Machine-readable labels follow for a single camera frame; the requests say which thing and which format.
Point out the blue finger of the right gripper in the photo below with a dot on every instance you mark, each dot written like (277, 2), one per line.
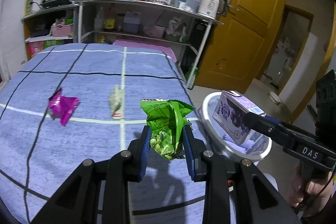
(267, 126)

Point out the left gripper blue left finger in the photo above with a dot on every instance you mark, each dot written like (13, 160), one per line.
(144, 149)

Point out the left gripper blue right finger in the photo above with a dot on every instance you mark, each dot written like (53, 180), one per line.
(188, 152)

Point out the green pea snack bag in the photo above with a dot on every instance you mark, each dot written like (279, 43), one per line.
(166, 118)

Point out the purple grape milk carton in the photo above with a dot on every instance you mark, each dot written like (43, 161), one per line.
(230, 111)

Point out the pale green small packet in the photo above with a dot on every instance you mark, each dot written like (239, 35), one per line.
(116, 102)

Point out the magenta snack wrapper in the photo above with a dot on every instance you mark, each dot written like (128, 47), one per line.
(62, 107)

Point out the white round trash bin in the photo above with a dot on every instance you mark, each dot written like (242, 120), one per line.
(216, 132)

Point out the person right hand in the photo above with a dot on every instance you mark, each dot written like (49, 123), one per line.
(321, 189)

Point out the white floor bowl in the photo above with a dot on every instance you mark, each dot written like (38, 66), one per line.
(274, 98)

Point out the green glass bottle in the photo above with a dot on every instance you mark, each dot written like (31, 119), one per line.
(192, 78)

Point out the blue checked tablecloth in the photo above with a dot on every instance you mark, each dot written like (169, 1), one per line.
(79, 173)

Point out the pink lid storage box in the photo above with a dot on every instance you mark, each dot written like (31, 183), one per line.
(133, 44)

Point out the blue plastic jug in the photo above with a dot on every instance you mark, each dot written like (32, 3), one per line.
(131, 22)

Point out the brown cooking oil bottle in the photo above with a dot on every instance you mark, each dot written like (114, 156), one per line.
(110, 19)

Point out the white metal shelf rack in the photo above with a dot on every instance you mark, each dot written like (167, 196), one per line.
(163, 25)

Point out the yellow wooden door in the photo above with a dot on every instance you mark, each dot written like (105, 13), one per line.
(239, 46)

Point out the white electric kettle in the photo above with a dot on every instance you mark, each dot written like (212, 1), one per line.
(212, 8)

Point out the clear plastic storage container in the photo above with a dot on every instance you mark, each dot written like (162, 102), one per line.
(187, 5)

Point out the pink plastic basket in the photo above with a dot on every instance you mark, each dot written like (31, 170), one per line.
(61, 30)

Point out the wooden low shelf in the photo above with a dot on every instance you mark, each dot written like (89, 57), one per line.
(37, 28)

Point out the black induction cooktop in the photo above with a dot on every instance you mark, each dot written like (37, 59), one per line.
(46, 4)

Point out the yellow power strip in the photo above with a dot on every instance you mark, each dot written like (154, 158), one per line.
(28, 7)

